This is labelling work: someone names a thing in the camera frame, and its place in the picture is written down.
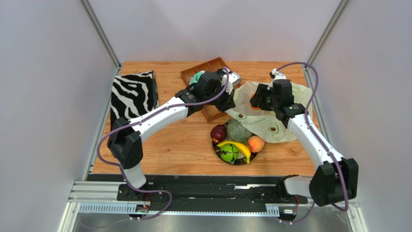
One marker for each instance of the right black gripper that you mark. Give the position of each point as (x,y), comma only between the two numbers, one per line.
(260,100)

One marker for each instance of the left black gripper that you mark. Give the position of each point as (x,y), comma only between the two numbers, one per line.
(228,103)

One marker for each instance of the pale green plastic bag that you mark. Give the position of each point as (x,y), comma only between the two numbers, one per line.
(261,123)

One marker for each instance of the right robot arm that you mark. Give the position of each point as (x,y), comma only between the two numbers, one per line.
(336,177)

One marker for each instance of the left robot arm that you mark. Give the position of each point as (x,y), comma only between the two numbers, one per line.
(126,139)

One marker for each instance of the brown wooden divider tray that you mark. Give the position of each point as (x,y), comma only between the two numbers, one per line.
(210,112)

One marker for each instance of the dark blue patterned sock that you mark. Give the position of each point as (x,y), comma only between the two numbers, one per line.
(221,72)

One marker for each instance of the green cantaloupe melon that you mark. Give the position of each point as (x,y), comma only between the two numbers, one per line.
(236,131)

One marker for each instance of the dark red apple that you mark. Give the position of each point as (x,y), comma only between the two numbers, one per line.
(218,134)

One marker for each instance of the teal white socks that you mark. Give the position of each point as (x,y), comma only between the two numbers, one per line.
(195,77)

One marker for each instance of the pink peach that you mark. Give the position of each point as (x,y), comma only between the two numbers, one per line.
(255,144)

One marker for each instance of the yellow banana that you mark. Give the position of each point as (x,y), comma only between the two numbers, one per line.
(240,146)

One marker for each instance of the small green watermelon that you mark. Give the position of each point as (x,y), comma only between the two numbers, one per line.
(229,153)

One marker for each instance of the black fruit plate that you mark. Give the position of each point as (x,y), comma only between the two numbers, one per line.
(241,158)

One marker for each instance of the zebra pattern cloth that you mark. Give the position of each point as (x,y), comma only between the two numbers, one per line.
(133,95)

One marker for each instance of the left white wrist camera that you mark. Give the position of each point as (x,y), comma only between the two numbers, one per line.
(229,80)

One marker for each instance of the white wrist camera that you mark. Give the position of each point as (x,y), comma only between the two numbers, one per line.
(275,75)
(229,80)

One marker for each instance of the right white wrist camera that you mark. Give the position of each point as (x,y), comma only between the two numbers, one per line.
(275,75)

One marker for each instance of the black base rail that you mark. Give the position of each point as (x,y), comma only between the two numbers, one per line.
(197,195)

